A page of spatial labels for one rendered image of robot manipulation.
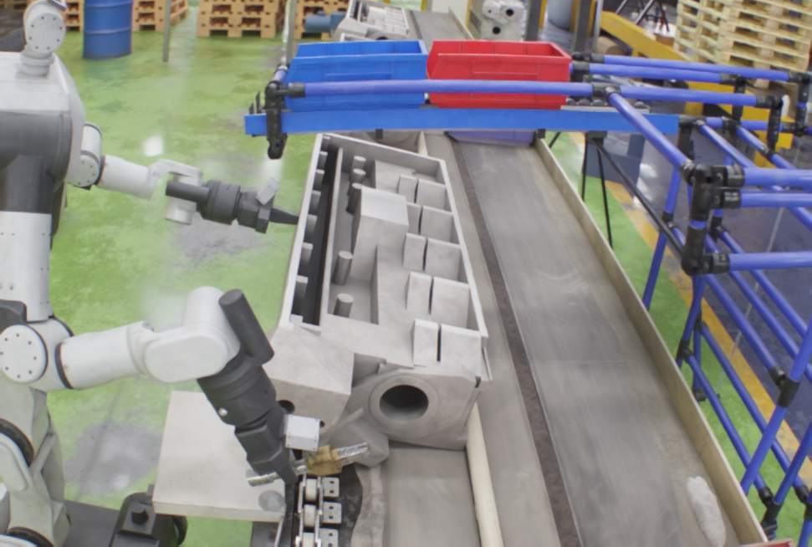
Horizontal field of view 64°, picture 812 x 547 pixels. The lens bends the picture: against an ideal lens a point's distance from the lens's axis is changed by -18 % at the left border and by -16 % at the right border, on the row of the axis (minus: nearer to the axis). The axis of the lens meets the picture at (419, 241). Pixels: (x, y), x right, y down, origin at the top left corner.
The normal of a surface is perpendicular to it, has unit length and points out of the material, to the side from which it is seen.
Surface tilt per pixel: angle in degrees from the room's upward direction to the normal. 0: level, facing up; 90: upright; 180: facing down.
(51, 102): 48
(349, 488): 0
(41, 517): 90
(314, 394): 90
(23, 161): 68
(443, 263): 31
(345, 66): 92
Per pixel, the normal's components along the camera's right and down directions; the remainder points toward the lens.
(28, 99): 0.58, -0.31
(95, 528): 0.11, -0.90
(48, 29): 0.53, 0.50
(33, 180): 0.74, 0.04
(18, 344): 0.06, 0.00
